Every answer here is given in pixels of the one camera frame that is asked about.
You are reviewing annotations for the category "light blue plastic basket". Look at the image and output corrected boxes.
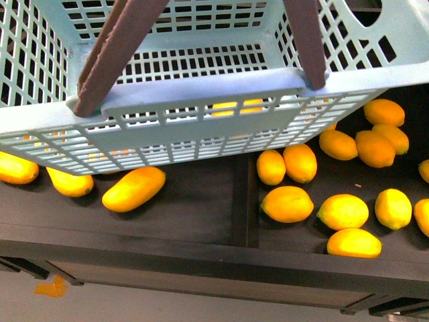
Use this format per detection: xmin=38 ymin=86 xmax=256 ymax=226
xmin=1 ymin=1 xmax=428 ymax=175

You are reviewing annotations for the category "brown basket handle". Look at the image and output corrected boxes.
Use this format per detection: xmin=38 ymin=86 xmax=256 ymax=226
xmin=73 ymin=1 xmax=326 ymax=117

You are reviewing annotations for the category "yellow mango centre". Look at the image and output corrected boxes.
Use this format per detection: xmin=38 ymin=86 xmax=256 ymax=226
xmin=102 ymin=167 xmax=166 ymax=213

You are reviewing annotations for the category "yellow mango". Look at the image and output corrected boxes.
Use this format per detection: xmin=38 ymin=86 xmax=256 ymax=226
xmin=1 ymin=152 xmax=39 ymax=184
xmin=46 ymin=167 xmax=95 ymax=198
xmin=102 ymin=167 xmax=166 ymax=213

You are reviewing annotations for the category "yellow lemon upper pair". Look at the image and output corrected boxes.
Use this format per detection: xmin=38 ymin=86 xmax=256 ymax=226
xmin=283 ymin=144 xmax=318 ymax=184

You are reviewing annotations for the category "yellow lemon front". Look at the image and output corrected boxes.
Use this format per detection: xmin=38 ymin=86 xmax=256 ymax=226
xmin=326 ymin=228 xmax=383 ymax=258

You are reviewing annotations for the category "yellow lemon back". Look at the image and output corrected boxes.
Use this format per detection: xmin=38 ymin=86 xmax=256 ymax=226
xmin=363 ymin=99 xmax=406 ymax=127

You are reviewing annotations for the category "yellow mango far left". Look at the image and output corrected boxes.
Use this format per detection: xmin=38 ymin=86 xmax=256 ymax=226
xmin=1 ymin=152 xmax=39 ymax=184

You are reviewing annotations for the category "black fruit display shelf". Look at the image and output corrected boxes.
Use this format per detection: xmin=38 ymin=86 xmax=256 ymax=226
xmin=0 ymin=83 xmax=429 ymax=318

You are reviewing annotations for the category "orange floor tape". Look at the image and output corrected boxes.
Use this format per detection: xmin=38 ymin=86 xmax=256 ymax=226
xmin=34 ymin=276 xmax=68 ymax=298

